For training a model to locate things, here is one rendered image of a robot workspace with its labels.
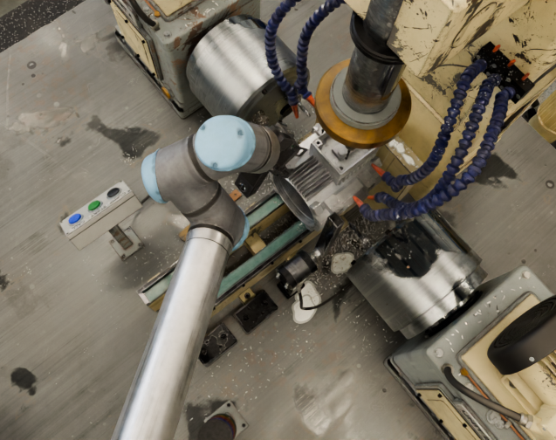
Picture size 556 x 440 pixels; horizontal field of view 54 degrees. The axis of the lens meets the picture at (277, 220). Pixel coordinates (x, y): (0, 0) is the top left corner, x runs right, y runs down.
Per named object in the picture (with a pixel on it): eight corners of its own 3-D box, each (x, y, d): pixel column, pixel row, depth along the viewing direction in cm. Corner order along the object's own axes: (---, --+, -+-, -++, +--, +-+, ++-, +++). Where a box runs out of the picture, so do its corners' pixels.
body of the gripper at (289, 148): (310, 151, 114) (290, 146, 103) (280, 179, 116) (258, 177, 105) (286, 124, 116) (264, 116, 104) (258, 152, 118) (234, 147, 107)
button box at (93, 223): (133, 194, 130) (121, 177, 126) (143, 206, 124) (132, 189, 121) (71, 237, 126) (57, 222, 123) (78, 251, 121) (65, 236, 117)
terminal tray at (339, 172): (345, 125, 130) (350, 110, 123) (375, 158, 127) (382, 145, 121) (306, 154, 127) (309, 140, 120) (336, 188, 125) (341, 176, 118)
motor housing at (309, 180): (326, 140, 145) (336, 105, 127) (374, 194, 141) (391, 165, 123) (266, 184, 141) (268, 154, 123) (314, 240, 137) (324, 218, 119)
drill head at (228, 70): (233, 22, 155) (229, -45, 131) (316, 114, 148) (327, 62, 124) (160, 69, 150) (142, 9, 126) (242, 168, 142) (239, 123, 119)
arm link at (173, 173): (169, 223, 101) (226, 199, 97) (128, 181, 94) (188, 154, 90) (176, 189, 108) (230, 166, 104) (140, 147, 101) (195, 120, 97)
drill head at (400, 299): (389, 197, 142) (417, 158, 118) (503, 323, 133) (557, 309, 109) (315, 256, 136) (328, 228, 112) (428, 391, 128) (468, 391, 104)
